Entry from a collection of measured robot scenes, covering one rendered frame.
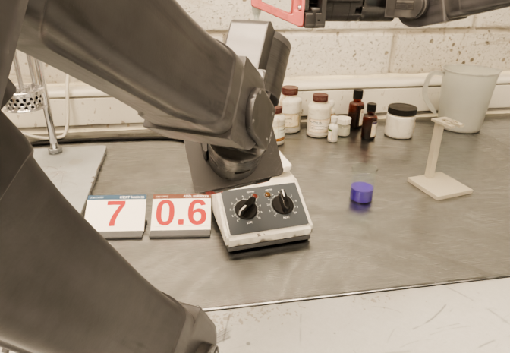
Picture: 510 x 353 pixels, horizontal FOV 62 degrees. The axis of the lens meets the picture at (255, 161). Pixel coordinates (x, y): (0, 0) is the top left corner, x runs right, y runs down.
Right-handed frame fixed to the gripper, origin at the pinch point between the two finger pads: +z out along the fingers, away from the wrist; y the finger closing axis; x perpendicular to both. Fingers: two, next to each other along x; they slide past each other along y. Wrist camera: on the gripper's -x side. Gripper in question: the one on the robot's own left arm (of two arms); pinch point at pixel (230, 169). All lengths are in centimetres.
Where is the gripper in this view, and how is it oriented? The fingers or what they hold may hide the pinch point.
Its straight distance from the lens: 56.2
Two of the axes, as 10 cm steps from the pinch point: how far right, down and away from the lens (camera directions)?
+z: -1.0, 1.9, 9.8
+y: -9.7, 2.1, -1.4
